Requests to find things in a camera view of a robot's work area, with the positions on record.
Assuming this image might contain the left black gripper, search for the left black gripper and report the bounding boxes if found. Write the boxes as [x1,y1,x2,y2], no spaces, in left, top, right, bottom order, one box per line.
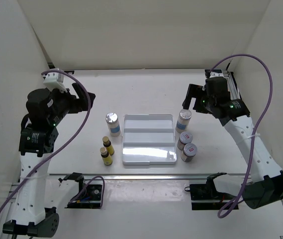
[47,82,95,125]

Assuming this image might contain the blue label shaker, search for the blue label shaker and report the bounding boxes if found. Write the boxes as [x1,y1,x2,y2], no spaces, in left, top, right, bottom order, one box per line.
[105,113,121,136]
[176,109,192,133]

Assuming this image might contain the brown spice jar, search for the brown spice jar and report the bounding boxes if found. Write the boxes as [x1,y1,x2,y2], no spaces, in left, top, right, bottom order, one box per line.
[177,131,193,150]
[181,143,197,162]

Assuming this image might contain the yellow bottle dark cap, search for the yellow bottle dark cap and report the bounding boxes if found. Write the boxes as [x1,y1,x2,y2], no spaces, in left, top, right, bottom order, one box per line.
[102,136,114,155]

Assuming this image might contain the brown spice jar front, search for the brown spice jar front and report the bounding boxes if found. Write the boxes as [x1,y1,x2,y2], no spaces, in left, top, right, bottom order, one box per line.
[181,143,197,162]

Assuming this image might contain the yellow bottle beige cap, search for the yellow bottle beige cap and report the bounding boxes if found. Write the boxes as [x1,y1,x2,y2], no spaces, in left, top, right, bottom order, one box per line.
[100,147,113,166]

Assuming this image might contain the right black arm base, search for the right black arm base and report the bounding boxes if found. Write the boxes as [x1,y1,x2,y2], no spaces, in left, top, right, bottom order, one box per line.
[184,172,234,211]

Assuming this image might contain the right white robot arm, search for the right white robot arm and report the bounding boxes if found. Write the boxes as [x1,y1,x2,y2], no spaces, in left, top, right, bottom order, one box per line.
[182,77,283,209]

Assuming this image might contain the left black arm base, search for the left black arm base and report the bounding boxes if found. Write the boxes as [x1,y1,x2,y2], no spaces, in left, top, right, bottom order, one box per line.
[59,172,105,209]

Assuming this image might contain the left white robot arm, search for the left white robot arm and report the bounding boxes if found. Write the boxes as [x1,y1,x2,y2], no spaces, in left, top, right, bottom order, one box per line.
[2,83,96,238]

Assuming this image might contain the white tiered organizer tray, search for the white tiered organizer tray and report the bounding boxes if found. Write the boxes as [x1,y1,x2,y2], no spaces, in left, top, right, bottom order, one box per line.
[122,115,177,166]

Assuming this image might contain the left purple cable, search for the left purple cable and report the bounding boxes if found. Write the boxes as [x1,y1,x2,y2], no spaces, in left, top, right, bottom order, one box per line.
[0,70,104,239]

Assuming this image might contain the purple cable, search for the purple cable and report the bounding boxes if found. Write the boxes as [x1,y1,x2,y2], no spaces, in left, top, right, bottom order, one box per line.
[210,53,274,219]
[0,70,104,239]

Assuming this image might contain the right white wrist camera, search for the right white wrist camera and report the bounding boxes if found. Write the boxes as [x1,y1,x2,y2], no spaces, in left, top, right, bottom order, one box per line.
[210,69,224,78]

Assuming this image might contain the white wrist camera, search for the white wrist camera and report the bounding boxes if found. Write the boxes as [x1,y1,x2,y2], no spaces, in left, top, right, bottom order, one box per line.
[210,69,224,78]
[42,72,67,93]

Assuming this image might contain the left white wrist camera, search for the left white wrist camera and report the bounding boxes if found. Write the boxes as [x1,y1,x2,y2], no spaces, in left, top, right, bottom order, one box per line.
[42,72,67,93]

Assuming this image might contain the right aluminium rail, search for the right aluminium rail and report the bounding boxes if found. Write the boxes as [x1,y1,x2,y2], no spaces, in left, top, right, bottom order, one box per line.
[222,70,241,100]

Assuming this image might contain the aluminium rail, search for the aluminium rail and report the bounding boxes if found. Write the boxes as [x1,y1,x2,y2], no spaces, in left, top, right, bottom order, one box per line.
[9,173,245,195]
[222,70,241,100]

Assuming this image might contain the front aluminium rail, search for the front aluminium rail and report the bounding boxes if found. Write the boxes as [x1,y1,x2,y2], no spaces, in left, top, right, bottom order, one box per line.
[9,173,245,195]

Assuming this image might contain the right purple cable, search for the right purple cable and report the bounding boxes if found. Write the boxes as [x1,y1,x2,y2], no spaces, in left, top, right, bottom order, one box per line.
[210,53,274,219]

